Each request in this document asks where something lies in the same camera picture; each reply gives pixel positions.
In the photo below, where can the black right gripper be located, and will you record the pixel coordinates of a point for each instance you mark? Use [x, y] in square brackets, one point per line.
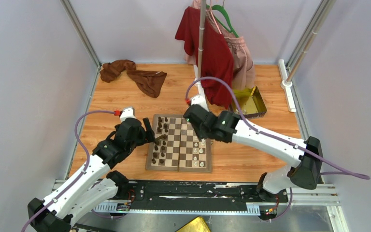
[200, 134]

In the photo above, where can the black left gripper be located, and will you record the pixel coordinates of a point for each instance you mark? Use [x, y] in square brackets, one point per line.
[146, 136]

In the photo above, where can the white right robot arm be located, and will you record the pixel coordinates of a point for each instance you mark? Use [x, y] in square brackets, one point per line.
[302, 157]

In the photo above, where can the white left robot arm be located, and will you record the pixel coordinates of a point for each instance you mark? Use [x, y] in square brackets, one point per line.
[94, 182]

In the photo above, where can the dark chess piece queen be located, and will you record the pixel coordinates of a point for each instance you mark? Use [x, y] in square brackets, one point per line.
[159, 139]

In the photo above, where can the wooden chess board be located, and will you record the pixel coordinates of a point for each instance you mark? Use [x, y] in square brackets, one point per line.
[179, 149]

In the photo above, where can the yellow transparent tray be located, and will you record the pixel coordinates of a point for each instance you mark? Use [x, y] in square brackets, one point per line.
[251, 102]

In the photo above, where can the brown crumpled cloth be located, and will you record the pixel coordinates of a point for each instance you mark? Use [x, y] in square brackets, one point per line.
[148, 82]

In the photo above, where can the white clothes rack stand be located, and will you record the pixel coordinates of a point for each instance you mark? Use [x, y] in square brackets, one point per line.
[200, 47]

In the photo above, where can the pink hanging garment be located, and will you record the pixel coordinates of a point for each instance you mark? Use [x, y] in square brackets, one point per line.
[243, 66]

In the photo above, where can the red hanging shirt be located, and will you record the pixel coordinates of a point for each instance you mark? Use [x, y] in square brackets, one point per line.
[217, 60]

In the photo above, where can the white corner rack foot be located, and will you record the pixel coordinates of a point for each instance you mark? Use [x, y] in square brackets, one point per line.
[286, 86]

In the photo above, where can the yellow object at bottom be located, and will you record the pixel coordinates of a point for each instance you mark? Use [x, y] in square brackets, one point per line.
[198, 224]

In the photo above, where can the green clothes hanger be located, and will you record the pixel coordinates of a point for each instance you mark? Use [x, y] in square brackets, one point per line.
[224, 16]

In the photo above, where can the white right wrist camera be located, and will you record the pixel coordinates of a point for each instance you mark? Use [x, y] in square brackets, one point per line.
[200, 100]

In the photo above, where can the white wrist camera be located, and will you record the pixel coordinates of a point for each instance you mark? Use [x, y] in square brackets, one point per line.
[200, 100]
[128, 112]

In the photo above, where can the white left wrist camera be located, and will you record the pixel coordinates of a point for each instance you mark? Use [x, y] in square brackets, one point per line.
[128, 112]

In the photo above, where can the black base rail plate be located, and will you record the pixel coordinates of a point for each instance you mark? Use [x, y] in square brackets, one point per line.
[191, 197]

